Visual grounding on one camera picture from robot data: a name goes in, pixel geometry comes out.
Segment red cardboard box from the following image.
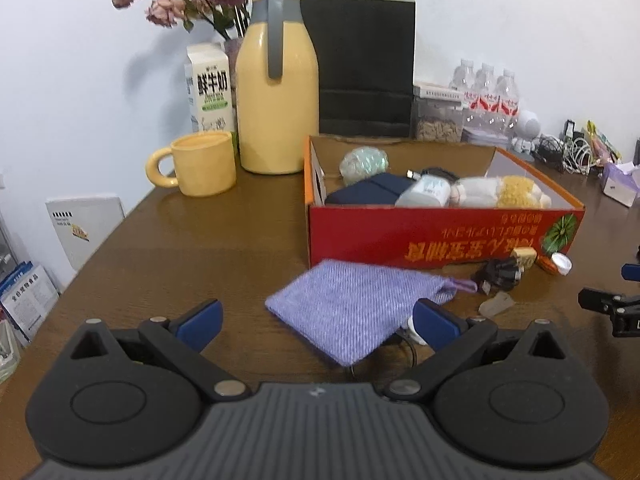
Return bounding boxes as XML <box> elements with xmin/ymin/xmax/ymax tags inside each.
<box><xmin>303</xmin><ymin>135</ymin><xmax>586</xmax><ymax>269</ymax></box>

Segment translucent white labelled bottle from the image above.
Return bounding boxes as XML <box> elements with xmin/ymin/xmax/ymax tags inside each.
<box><xmin>395</xmin><ymin>176</ymin><xmax>452</xmax><ymax>207</ymax></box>

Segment colourful snack packet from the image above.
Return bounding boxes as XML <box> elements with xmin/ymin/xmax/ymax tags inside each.
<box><xmin>585</xmin><ymin>120</ymin><xmax>623</xmax><ymax>163</ymax></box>

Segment clear container of seeds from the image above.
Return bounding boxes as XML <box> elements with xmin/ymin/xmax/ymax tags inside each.
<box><xmin>412</xmin><ymin>97</ymin><xmax>465</xmax><ymax>142</ymax></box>

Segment purple tissue pack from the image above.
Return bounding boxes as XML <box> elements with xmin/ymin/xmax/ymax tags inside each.
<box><xmin>600</xmin><ymin>160</ymin><xmax>640</xmax><ymax>208</ymax></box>

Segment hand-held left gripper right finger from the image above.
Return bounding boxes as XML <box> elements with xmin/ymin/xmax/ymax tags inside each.
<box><xmin>382</xmin><ymin>298</ymin><xmax>568</xmax><ymax>403</ymax></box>

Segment flat white box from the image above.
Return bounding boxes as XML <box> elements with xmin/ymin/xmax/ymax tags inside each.
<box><xmin>412</xmin><ymin>81</ymin><xmax>469</xmax><ymax>102</ymax></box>

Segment purple woven cloth pouch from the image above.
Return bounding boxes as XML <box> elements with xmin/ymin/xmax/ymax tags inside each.
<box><xmin>265</xmin><ymin>259</ymin><xmax>478</xmax><ymax>367</ymax></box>

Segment yellow ceramic mug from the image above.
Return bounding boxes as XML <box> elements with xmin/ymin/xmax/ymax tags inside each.
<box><xmin>145</xmin><ymin>131</ymin><xmax>237</xmax><ymax>197</ymax></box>

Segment white robot figurine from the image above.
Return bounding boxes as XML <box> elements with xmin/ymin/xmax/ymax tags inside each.
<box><xmin>510</xmin><ymin>112</ymin><xmax>543</xmax><ymax>156</ymax></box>

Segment white milk carton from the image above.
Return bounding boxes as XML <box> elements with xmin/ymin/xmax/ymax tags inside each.
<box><xmin>184</xmin><ymin>42</ymin><xmax>238</xmax><ymax>148</ymax></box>

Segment clear plastic bag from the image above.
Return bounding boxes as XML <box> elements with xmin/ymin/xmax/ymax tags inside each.
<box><xmin>339</xmin><ymin>146</ymin><xmax>388</xmax><ymax>184</ymax></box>

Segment stack of booklets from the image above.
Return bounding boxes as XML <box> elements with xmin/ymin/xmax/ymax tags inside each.
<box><xmin>0</xmin><ymin>260</ymin><xmax>61</xmax><ymax>346</ymax></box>

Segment black braided cable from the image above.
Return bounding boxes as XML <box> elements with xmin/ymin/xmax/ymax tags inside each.
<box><xmin>407</xmin><ymin>166</ymin><xmax>459</xmax><ymax>184</ymax></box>

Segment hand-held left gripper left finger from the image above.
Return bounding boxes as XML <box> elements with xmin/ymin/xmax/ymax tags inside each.
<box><xmin>70</xmin><ymin>299</ymin><xmax>251</xmax><ymax>403</ymax></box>

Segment white cable bundle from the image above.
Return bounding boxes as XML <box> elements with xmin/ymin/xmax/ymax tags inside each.
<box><xmin>562</xmin><ymin>137</ymin><xmax>601</xmax><ymax>176</ymax></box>

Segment small clear plastic piece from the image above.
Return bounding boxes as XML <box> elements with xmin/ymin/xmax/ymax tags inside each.
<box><xmin>477</xmin><ymin>292</ymin><xmax>516</xmax><ymax>318</ymax></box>

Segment black charger plug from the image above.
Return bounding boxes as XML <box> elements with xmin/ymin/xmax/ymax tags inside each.
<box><xmin>472</xmin><ymin>257</ymin><xmax>523</xmax><ymax>293</ymax></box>

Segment navy blue pouch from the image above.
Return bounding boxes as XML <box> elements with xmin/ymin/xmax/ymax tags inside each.
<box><xmin>325</xmin><ymin>173</ymin><xmax>426</xmax><ymax>207</ymax></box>

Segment white and yellow plush sheep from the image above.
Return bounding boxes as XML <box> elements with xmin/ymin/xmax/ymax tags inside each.
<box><xmin>450</xmin><ymin>176</ymin><xmax>552</xmax><ymax>209</ymax></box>

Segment yellow thermos jug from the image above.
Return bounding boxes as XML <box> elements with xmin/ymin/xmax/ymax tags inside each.
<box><xmin>235</xmin><ymin>0</ymin><xmax>320</xmax><ymax>176</ymax></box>

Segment black paper bag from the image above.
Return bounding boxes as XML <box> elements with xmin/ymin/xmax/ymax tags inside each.
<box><xmin>300</xmin><ymin>0</ymin><xmax>417</xmax><ymax>138</ymax></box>

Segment dried pink flowers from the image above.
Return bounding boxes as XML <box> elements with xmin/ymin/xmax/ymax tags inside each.
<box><xmin>111</xmin><ymin>0</ymin><xmax>316</xmax><ymax>41</ymax></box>

